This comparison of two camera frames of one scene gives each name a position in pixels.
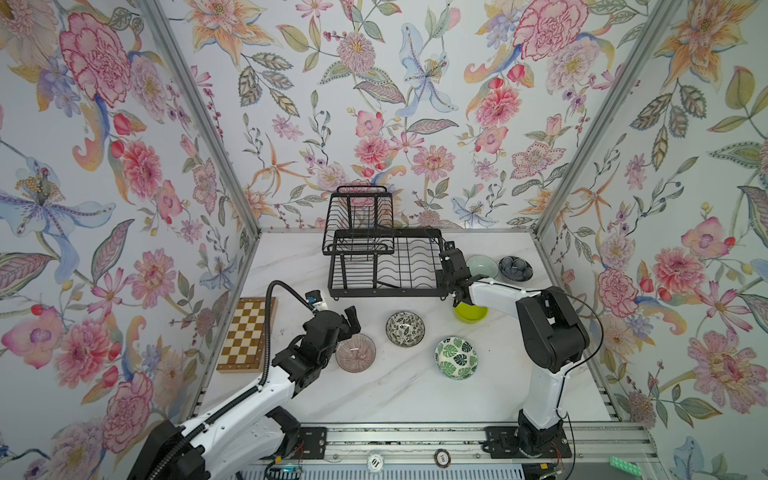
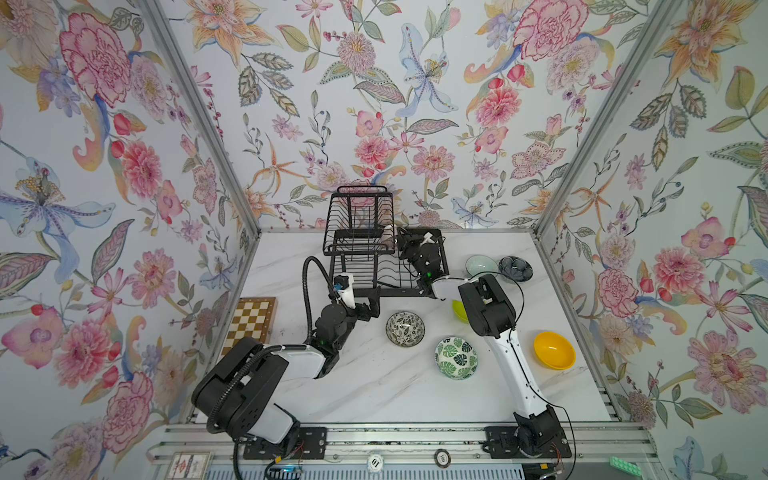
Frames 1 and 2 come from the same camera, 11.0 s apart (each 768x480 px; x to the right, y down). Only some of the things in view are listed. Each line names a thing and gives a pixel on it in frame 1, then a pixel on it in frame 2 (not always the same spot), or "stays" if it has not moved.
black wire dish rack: x=370 y=258 stays
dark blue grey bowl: x=515 y=269 stays
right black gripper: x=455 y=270 → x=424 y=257
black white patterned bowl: x=405 y=329 stays
